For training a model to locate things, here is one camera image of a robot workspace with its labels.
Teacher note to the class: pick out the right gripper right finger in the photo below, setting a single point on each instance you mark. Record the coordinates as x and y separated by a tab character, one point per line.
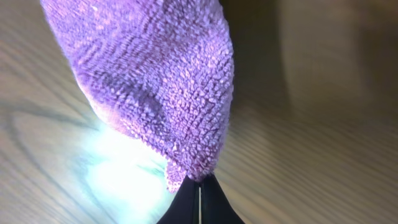
215	207

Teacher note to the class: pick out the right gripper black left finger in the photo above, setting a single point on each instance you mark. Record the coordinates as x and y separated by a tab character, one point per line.
184	208

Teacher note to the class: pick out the purple cloth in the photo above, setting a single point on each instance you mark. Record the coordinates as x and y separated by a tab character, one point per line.
156	70

